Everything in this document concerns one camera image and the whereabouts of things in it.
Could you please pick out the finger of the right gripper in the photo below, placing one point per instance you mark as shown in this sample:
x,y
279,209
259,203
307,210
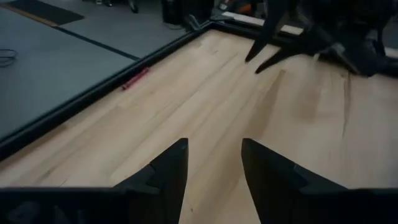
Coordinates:
x,y
286,54
267,28

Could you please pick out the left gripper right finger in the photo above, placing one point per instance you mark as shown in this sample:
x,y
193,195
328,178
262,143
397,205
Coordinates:
x,y
270,186

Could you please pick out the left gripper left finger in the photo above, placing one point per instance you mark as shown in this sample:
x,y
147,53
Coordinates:
x,y
169,183

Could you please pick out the orange shop vacuum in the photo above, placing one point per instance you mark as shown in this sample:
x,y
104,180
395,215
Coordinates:
x,y
241,7

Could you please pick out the maroon crayon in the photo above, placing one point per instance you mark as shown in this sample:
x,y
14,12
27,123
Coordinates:
x,y
136,78

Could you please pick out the dark floor mat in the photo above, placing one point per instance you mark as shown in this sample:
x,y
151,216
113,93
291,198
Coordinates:
x,y
46,11

